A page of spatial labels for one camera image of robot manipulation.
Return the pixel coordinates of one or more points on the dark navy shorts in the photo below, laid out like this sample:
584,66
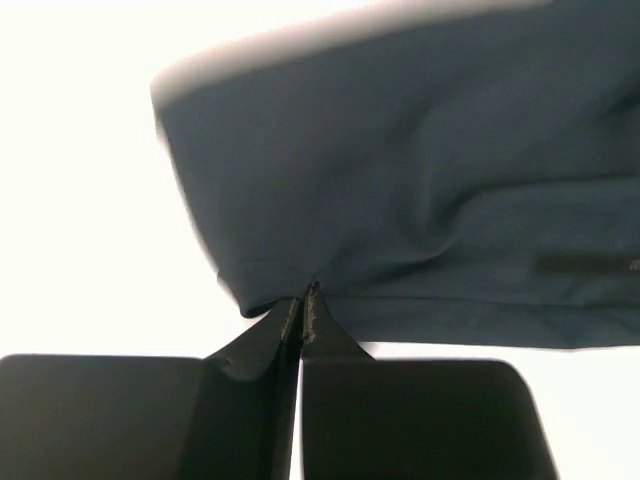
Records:
464,176

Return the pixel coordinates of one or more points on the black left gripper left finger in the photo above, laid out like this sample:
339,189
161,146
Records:
227,416

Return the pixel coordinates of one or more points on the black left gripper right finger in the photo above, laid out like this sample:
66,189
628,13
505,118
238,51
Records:
363,418

